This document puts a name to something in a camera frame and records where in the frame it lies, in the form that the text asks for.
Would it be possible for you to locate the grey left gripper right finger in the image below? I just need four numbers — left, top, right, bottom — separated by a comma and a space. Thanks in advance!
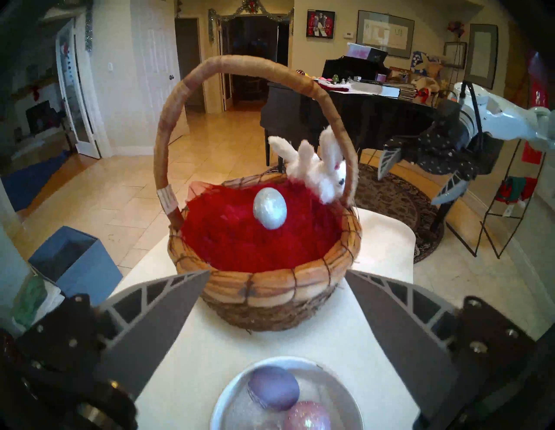
345, 270, 538, 422

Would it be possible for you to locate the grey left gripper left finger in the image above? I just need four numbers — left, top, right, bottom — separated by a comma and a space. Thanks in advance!
15, 271, 212, 404

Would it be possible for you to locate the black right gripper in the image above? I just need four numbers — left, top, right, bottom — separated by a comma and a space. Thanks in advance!
377, 128, 503, 205

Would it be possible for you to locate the pink glitter easter egg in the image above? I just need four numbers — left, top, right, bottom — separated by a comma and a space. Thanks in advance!
284, 401, 332, 430

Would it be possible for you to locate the blue glitter easter egg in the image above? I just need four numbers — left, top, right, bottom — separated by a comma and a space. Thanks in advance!
253, 187, 287, 230

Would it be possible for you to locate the matte purple easter egg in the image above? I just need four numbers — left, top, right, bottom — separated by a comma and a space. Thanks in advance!
247, 365, 300, 411

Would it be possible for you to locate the round oriental rug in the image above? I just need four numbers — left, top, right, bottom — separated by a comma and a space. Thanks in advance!
267, 163, 445, 264

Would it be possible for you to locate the blue storage box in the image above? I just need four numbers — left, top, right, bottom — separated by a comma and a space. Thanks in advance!
28, 225, 123, 306

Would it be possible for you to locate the black grand piano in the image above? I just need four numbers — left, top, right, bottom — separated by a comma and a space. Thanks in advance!
260, 55, 462, 235

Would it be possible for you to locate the large white plush bunny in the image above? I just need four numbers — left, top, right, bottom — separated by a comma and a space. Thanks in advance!
310, 126, 347, 205

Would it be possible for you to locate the sheet music stack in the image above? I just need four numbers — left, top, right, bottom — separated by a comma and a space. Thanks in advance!
349, 80, 417, 101

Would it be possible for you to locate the red and green stocking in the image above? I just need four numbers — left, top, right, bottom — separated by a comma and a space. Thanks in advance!
494, 176, 538, 204

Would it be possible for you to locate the green jade stone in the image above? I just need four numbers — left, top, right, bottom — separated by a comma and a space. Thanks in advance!
11, 273, 65, 334

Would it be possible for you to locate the small white plush bunny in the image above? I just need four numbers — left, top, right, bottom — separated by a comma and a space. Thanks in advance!
268, 136, 323, 182

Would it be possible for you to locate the white bowl with black base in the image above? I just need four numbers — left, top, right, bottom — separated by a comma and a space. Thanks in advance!
209, 356, 365, 430

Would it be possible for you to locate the white paper tag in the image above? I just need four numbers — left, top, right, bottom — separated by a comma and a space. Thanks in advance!
157, 184, 179, 215

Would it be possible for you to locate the red tulle fabric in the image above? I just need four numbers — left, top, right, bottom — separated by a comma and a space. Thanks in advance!
180, 178, 345, 274

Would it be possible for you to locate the tall dark framed picture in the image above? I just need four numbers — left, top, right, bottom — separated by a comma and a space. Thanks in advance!
464, 24, 498, 89

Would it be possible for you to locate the pink printed box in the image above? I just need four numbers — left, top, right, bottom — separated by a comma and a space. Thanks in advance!
346, 42, 388, 61

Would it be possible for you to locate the large framed artwork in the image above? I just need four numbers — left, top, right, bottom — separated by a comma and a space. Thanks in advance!
356, 10, 415, 59

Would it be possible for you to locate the red and black framed picture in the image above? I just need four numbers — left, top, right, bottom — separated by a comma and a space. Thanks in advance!
306, 10, 336, 39

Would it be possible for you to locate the blue floor rug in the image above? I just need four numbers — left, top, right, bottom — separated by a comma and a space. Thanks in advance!
0, 150, 72, 213

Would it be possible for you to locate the white french door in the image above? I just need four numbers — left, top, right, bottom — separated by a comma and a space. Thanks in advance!
55, 20, 101, 159

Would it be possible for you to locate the black fireplace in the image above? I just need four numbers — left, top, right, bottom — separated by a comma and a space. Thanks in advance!
25, 101, 55, 135

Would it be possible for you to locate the green garland with red bow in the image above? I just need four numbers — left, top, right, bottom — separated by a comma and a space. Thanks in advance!
208, 0, 295, 42

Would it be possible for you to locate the white panel door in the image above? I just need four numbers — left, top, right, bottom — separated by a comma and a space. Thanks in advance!
130, 0, 190, 146

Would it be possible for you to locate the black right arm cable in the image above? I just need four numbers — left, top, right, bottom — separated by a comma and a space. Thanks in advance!
460, 82, 484, 152

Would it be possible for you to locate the black wire rack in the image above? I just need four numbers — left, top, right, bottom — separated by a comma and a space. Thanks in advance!
447, 139, 547, 261

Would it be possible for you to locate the wicker basket with handle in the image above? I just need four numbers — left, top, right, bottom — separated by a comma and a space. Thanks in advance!
153, 55, 362, 332

